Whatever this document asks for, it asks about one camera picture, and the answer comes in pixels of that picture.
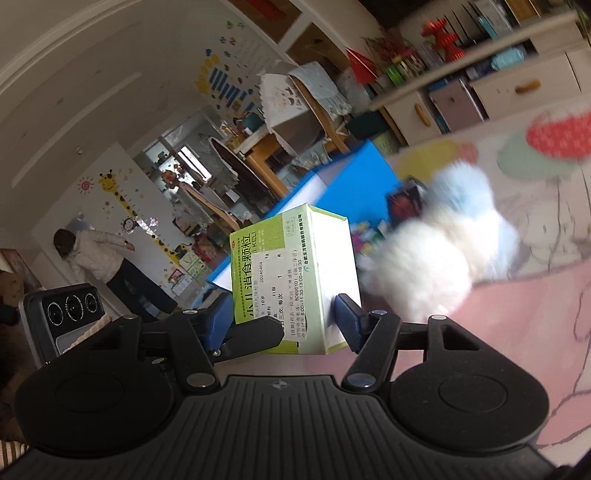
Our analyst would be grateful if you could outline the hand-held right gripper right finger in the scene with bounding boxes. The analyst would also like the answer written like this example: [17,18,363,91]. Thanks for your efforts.
[333,293,485,394]

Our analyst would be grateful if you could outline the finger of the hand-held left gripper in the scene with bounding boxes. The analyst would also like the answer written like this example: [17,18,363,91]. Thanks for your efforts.
[215,320,283,360]

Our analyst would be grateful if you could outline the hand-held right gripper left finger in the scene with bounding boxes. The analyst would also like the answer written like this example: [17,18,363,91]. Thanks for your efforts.
[95,292,234,394]

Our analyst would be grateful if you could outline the green medicine box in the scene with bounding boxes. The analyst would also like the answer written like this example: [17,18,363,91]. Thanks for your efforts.
[229,203,362,356]

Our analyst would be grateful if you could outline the blue storage box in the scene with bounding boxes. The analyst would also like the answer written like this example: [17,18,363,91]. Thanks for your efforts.
[205,140,402,296]

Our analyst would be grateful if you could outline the white fluffy plush toy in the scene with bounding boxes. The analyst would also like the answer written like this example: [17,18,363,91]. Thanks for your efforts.
[358,161,518,320]

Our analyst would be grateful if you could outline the dark red toy box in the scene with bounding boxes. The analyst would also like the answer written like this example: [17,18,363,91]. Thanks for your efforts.
[387,182,423,227]

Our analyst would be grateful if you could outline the giraffe height chart sticker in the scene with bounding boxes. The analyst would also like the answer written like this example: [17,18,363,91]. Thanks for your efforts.
[99,170,185,259]

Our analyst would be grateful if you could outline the printed rabbit play mat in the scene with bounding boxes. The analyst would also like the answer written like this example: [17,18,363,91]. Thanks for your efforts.
[295,108,591,467]

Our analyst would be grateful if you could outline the dark wooden round table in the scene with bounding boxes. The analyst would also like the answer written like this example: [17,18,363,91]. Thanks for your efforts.
[210,137,273,204]

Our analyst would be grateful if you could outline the light wooden table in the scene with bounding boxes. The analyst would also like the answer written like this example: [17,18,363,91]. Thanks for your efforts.
[245,134,296,199]

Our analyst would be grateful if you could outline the green storage stool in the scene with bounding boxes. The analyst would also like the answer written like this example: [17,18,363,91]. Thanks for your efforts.
[351,111,400,155]

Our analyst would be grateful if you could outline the white printed lace tablecloth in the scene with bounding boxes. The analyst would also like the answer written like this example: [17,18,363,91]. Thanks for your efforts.
[256,74,311,132]

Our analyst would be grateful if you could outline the wooden chair with cushion cover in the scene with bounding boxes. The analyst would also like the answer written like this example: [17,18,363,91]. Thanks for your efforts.
[288,62,354,155]

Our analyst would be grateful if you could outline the rose gold tablet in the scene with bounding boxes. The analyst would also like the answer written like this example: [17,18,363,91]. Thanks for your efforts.
[429,78,485,132]

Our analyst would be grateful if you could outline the small red flag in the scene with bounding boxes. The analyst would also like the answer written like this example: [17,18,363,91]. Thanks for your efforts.
[346,47,377,84]

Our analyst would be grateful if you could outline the white cabinet with drawers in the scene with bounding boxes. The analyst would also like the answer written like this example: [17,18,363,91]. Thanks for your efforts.
[369,14,591,148]

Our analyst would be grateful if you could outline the red lantern ornament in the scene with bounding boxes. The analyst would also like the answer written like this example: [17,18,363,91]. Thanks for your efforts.
[421,18,465,58]

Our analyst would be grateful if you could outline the blue face mask pack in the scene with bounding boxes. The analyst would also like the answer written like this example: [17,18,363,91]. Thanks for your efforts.
[492,46,527,70]

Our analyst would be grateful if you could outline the black television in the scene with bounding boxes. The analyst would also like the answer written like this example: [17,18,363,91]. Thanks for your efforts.
[374,0,437,25]

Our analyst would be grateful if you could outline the blue and yellow wall stickers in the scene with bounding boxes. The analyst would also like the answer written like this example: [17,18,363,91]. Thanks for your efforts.
[196,55,252,112]

